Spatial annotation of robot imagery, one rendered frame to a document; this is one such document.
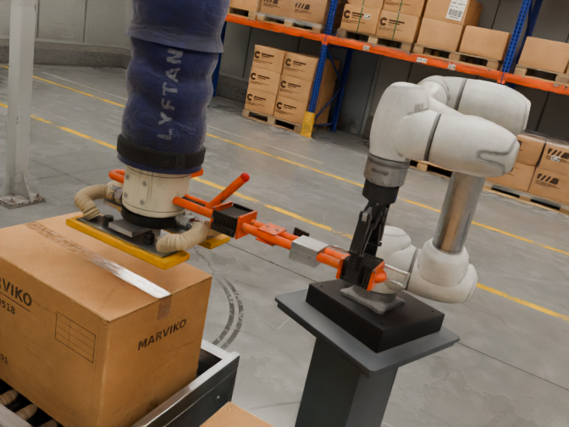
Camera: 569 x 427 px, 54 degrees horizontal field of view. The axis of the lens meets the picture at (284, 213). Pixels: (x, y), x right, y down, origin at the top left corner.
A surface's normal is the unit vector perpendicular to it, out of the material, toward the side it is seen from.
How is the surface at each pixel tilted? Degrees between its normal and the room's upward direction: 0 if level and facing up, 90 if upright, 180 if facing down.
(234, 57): 90
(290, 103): 85
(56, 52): 90
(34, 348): 90
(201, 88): 72
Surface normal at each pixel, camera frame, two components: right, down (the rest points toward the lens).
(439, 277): -0.34, 0.41
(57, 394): -0.52, 0.18
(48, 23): 0.85, 0.32
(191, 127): 0.75, 0.11
